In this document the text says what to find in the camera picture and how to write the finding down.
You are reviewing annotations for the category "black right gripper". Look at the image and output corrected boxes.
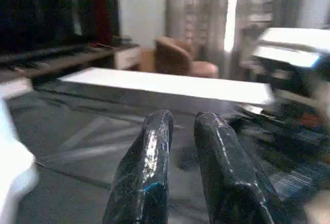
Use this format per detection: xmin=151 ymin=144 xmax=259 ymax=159
xmin=268 ymin=68 xmax=330 ymax=158

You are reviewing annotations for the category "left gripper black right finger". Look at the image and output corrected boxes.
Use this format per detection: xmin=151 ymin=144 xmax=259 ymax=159
xmin=193 ymin=112 xmax=274 ymax=224

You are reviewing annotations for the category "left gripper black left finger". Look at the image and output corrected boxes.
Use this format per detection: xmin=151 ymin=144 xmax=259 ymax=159
xmin=103 ymin=109 xmax=174 ymax=224

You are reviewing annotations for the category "black work mat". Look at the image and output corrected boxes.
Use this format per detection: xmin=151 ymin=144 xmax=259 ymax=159
xmin=0 ymin=82 xmax=330 ymax=224

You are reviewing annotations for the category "white flat board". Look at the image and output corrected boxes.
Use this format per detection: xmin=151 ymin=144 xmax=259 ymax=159
xmin=56 ymin=66 xmax=274 ymax=118

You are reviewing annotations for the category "white side cabinet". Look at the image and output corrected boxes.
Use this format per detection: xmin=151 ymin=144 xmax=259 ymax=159
xmin=114 ymin=46 xmax=142 ymax=70

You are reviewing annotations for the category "brown armchair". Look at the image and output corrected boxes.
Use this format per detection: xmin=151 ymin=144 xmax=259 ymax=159
xmin=153 ymin=36 xmax=220 ymax=78

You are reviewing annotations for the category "black low desk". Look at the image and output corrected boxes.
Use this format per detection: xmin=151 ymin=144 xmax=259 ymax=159
xmin=0 ymin=36 xmax=141 ymax=80

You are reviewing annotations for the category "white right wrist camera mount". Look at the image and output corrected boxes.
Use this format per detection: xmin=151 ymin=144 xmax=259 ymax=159
xmin=251 ymin=27 xmax=330 ymax=70

